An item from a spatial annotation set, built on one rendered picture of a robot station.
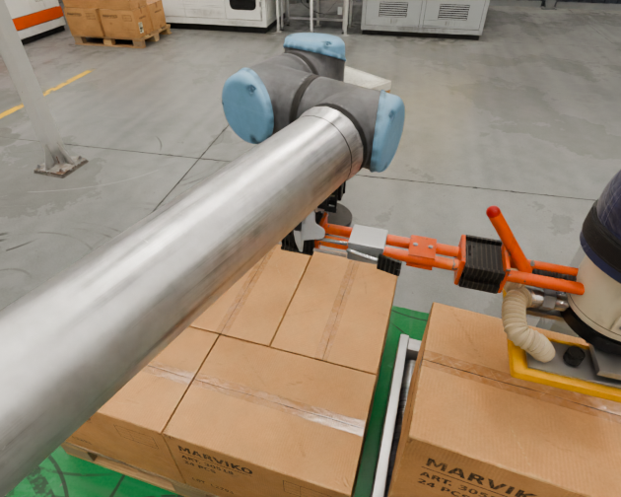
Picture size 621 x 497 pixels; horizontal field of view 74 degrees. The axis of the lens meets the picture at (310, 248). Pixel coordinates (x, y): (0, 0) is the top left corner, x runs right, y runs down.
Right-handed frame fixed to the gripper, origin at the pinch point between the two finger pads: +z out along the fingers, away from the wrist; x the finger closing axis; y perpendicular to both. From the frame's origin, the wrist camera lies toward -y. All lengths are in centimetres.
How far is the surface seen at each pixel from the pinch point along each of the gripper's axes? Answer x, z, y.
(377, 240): -0.2, -1.5, 14.7
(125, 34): 526, 109, -462
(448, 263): -1.9, -0.4, 28.5
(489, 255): 1.5, -1.3, 35.5
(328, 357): 22, 74, 1
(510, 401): -5, 33, 49
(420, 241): 2.3, -1.2, 22.8
